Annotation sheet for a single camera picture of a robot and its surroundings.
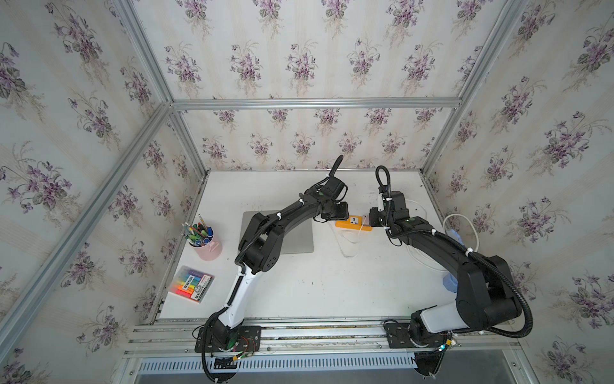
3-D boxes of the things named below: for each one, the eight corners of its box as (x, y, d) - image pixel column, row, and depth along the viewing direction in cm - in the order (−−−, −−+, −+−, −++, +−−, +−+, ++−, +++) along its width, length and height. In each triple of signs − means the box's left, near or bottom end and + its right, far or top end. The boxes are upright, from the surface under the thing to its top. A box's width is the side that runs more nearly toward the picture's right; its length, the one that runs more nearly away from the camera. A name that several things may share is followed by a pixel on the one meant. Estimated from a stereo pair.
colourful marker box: (167, 291, 84) (164, 289, 83) (184, 266, 90) (182, 264, 89) (199, 303, 82) (197, 302, 80) (215, 277, 88) (213, 275, 86)
